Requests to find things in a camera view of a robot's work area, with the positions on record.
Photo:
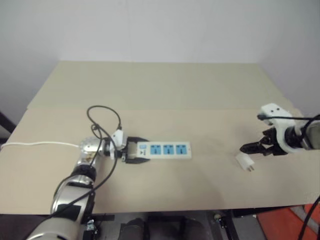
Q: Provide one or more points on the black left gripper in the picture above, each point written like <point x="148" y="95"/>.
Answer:
<point x="125" y="155"/>

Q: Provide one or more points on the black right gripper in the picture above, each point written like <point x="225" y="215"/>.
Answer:
<point x="273" y="143"/>

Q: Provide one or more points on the white power strip blue sockets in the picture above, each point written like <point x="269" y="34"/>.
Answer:
<point x="166" y="150"/>

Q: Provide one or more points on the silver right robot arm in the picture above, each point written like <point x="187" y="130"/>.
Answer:
<point x="310" y="136"/>

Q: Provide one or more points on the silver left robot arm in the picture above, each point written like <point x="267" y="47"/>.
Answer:
<point x="75" y="185"/>

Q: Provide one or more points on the white charger plug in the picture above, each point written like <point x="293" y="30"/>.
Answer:
<point x="243" y="161"/>

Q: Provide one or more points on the orange object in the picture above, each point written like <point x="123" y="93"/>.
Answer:
<point x="282" y="225"/>

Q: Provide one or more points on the dark rounded shape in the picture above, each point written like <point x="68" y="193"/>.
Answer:
<point x="162" y="228"/>

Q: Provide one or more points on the dark furniture piece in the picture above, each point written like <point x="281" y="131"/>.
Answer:
<point x="4" y="125"/>

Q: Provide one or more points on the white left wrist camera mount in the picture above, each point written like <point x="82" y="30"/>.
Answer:
<point x="119" y="140"/>

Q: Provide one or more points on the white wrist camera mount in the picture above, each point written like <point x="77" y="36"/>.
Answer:
<point x="277" y="112"/>
<point x="119" y="140"/>

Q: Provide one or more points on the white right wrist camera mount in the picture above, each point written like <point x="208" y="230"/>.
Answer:
<point x="277" y="112"/>

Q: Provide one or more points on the metal table frame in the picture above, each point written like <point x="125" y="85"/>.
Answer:
<point x="225" y="225"/>

